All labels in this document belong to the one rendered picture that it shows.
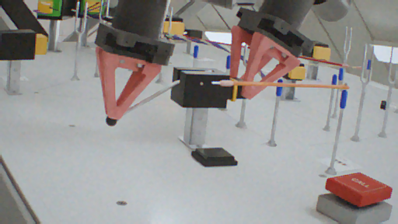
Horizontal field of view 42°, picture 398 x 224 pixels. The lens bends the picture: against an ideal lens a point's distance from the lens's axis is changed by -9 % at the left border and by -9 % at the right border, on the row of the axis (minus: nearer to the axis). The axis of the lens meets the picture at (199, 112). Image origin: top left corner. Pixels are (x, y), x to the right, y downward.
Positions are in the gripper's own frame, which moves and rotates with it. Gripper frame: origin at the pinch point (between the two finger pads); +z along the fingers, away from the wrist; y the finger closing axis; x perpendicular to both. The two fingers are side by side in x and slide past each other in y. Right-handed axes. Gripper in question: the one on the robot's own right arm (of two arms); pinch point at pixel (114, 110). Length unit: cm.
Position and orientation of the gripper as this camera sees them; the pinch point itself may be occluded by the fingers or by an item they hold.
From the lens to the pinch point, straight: 64.2
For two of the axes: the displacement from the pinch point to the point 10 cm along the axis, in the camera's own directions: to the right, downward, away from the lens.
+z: -2.7, 9.5, 1.6
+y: -3.9, -2.6, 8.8
